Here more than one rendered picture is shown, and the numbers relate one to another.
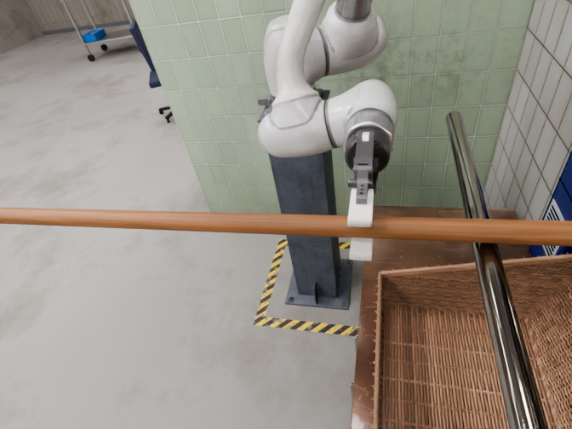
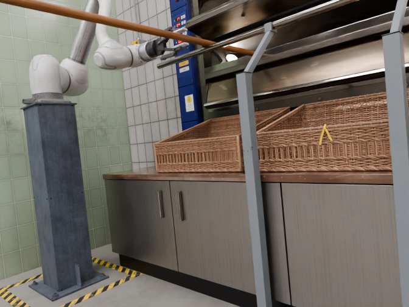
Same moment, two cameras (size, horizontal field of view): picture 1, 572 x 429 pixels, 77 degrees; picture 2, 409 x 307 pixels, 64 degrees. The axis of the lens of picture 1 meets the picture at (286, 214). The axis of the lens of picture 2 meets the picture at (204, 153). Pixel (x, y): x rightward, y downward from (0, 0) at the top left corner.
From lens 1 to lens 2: 1.52 m
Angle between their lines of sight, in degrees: 72
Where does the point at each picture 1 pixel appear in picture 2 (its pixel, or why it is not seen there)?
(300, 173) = (63, 144)
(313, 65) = (64, 79)
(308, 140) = (124, 53)
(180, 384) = not seen: outside the picture
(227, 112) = not seen: outside the picture
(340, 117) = (133, 47)
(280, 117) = (110, 44)
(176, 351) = not seen: outside the picture
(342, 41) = (77, 71)
